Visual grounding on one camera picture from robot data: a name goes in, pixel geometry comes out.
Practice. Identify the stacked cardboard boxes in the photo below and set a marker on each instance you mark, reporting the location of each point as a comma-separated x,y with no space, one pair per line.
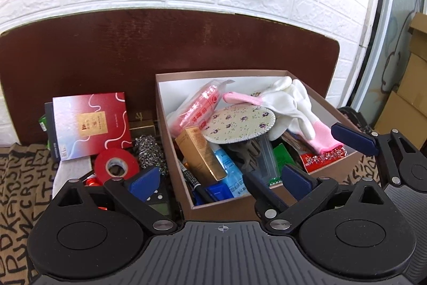
405,109

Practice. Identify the blue tube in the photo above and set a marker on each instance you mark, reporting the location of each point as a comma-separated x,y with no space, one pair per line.
234,176

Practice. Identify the black digital hanging scale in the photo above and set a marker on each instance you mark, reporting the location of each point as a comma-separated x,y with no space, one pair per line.
159,201

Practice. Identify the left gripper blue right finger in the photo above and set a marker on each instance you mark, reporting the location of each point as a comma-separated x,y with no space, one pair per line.
312,195

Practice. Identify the brown letter pattern blanket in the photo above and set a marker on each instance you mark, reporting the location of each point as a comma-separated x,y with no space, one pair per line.
27,177

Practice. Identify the steel wool scrubber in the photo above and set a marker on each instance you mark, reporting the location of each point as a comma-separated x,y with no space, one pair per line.
150,154

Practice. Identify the green packet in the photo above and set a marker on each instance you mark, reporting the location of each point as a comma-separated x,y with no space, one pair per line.
282,158

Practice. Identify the white shoe insole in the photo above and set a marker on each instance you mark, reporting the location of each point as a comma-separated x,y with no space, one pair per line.
72,169

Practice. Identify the brown cardboard storage box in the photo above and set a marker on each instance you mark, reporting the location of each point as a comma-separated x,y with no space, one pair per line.
173,88

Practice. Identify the dark brown wooden headboard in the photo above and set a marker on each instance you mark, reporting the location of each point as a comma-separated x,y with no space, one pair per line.
123,51

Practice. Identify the green bottle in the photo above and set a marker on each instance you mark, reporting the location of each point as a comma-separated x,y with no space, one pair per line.
43,123

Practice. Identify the white pink glove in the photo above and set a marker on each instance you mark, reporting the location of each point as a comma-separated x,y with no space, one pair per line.
289,100

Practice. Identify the red sequin item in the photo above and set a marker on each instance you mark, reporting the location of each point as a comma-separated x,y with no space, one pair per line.
313,162

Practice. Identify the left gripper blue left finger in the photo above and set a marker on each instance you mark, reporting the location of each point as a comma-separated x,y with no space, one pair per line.
131,196

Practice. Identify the floral round hand mirror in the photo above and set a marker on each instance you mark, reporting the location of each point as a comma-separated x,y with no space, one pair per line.
238,123

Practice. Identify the gold cosmetic box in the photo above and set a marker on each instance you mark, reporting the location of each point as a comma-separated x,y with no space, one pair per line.
201,159

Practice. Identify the gold rectangular box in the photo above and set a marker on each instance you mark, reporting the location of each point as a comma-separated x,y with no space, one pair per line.
142,128

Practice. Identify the black UGREEN product box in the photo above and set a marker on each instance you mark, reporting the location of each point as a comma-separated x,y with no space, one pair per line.
51,130

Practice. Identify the black marker pen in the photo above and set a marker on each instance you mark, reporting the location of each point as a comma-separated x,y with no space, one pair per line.
197,189

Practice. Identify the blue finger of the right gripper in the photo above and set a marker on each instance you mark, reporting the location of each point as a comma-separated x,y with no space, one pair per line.
359,141

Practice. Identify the red tape roll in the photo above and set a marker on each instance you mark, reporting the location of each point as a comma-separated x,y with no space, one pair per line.
115,162

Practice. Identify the red white booklet box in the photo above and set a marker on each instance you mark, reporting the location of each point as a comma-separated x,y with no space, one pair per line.
86,125

